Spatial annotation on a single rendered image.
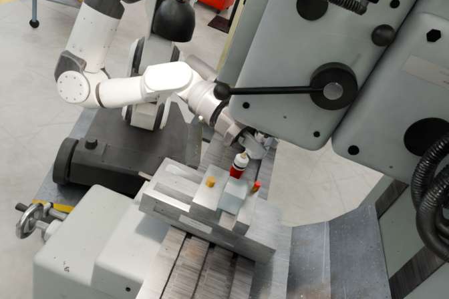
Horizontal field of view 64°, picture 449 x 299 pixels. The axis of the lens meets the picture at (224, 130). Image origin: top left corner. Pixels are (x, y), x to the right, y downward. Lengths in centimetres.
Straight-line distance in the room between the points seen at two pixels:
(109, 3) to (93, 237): 64
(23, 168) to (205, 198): 161
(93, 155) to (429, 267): 121
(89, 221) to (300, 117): 76
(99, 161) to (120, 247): 62
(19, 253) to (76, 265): 92
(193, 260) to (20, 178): 155
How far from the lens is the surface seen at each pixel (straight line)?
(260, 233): 91
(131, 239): 99
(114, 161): 155
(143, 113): 157
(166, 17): 64
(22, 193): 220
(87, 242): 112
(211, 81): 81
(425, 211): 51
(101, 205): 120
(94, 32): 89
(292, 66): 57
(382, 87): 57
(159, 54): 134
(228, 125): 75
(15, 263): 196
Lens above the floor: 166
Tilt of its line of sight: 34 degrees down
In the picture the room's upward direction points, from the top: 22 degrees clockwise
